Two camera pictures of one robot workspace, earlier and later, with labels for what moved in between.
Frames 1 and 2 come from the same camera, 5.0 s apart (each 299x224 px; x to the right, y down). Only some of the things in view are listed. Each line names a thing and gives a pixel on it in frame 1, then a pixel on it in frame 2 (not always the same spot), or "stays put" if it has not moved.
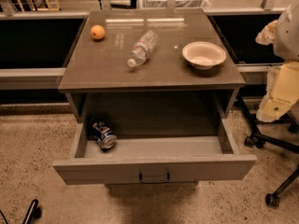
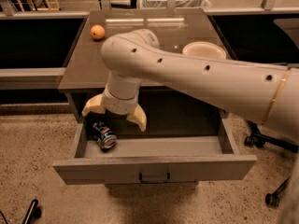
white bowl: (203, 55) stays put
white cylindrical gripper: (287, 36) to (119, 105)
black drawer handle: (154, 182) stays put
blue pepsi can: (106, 138) stays put
